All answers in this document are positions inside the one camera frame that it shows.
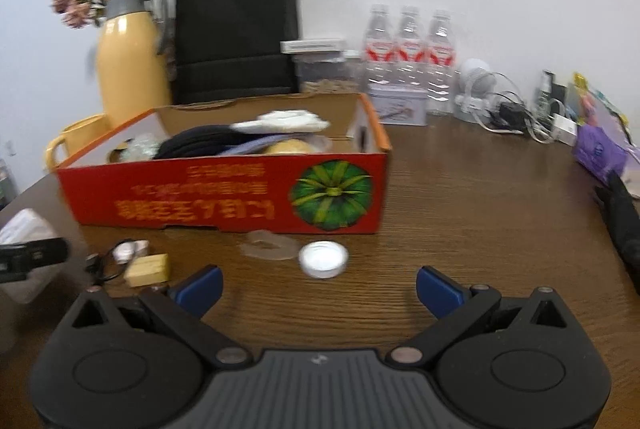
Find yellow white plush sheep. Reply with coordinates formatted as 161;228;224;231
231;110;333;154

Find grey tin box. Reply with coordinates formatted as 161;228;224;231
367;84;429;127

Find yellow thermos jug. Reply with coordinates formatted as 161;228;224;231
91;0;173;116

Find black paper bag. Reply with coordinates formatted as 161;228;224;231
171;0;301;106

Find black braided cable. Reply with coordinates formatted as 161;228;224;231
151;125;251;160

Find clear plastic container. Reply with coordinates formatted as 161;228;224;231
292;50;362;94

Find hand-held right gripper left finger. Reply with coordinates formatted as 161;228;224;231
70;265;253;367

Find colourful packets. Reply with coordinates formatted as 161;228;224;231
570;71;628;130

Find small white thing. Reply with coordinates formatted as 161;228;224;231
111;239;151;266

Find clear plastic piece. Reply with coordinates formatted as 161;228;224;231
237;230;297;262

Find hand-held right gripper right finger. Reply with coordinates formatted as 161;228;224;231
387;265;571;367

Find white desk fan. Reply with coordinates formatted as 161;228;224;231
452;58;501;124

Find yellow mug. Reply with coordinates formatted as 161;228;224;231
45;113;113;172

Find clear water bottle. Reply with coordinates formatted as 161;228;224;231
364;4;398;84
425;10;457;117
395;6;428;84

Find dark small bottle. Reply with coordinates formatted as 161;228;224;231
532;69;568;120

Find white cables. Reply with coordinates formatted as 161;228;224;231
480;71;558;144

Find yellow block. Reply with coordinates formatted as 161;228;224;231
123;253;171;288

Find white tissue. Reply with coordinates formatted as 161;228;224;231
0;208;73;305

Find purple packet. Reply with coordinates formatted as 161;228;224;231
571;124;631;182

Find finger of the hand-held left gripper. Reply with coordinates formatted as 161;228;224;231
0;236;69;282

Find red cardboard box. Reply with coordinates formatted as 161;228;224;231
56;92;392;235

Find small white bottle cap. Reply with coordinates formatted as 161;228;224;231
298;241;349;280

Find purple woven pouch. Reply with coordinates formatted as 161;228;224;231
220;134;301;156

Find white flat box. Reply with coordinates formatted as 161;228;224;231
280;38;347;56

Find black folded umbrella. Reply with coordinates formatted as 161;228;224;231
593;171;640;295

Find black power adapter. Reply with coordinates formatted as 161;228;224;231
497;101;531;132

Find clear plastic wrap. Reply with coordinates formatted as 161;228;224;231
117;133;163;161

